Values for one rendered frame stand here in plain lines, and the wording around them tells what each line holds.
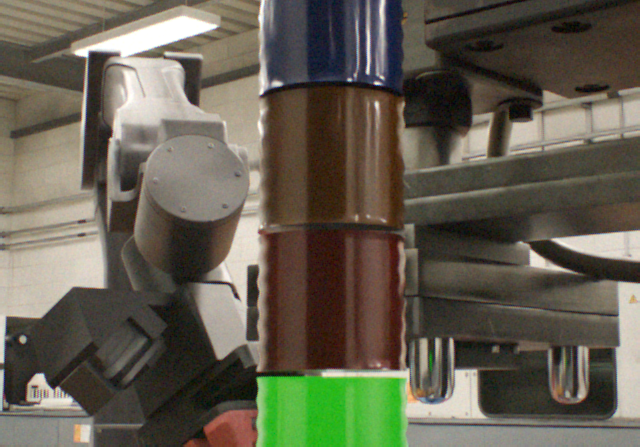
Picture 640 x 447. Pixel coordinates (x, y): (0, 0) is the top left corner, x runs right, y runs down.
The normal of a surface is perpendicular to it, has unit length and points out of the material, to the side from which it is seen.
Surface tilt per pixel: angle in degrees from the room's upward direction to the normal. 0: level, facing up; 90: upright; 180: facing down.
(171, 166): 66
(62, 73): 90
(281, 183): 104
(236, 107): 90
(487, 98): 180
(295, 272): 76
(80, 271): 90
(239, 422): 81
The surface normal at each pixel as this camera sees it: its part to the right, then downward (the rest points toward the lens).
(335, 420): 0.01, -0.39
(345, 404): 0.14, 0.09
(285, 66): -0.58, 0.12
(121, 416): 0.23, -0.31
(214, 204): 0.22, -0.54
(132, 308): 0.66, -0.58
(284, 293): -0.58, -0.36
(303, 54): -0.36, -0.38
